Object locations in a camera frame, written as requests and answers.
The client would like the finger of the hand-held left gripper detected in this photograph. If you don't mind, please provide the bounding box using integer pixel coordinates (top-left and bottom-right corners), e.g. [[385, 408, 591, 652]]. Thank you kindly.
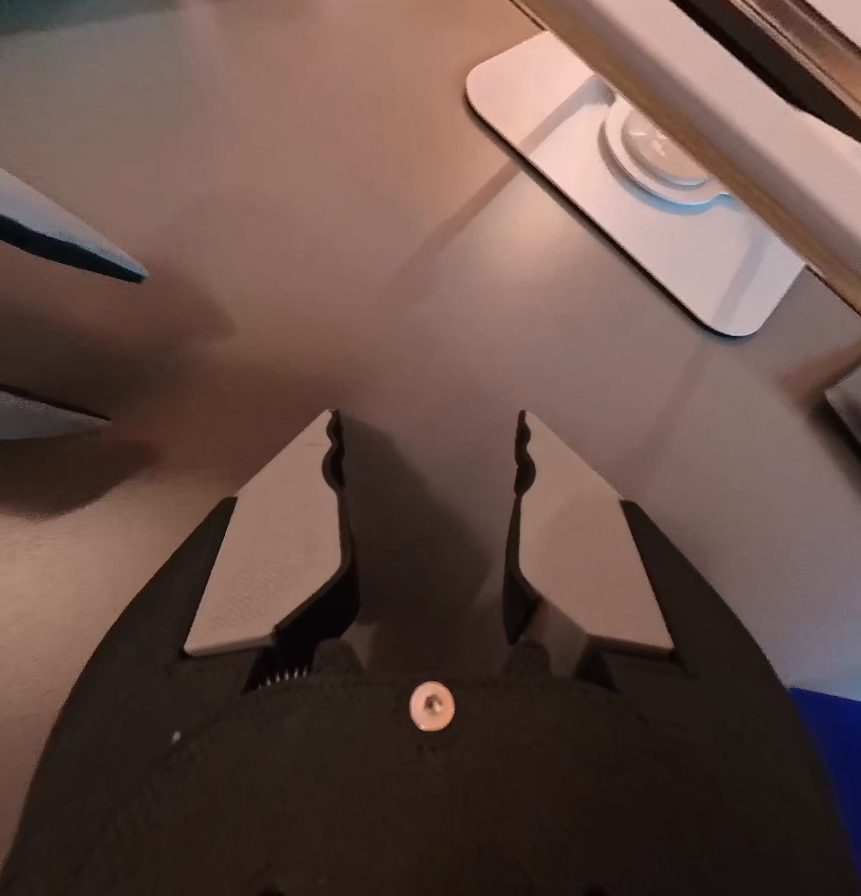
[[0, 154, 150, 286], [0, 380, 114, 445]]

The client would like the blue plastic bin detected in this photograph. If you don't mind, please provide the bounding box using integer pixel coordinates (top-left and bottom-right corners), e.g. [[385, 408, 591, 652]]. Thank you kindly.
[[787, 686, 861, 896]]

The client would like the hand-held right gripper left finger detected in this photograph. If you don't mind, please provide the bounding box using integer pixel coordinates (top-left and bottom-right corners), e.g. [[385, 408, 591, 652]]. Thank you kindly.
[[183, 409, 363, 659]]

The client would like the silver metal bar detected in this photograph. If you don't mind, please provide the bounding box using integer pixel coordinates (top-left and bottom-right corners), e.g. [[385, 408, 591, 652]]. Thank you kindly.
[[824, 363, 861, 485]]

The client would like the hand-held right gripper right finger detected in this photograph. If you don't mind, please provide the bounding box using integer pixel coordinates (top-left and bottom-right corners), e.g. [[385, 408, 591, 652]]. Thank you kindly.
[[500, 409, 678, 669]]

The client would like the instruction sheet on wooden stand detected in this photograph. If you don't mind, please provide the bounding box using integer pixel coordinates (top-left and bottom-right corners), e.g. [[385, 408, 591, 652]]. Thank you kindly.
[[507, 0, 861, 393]]

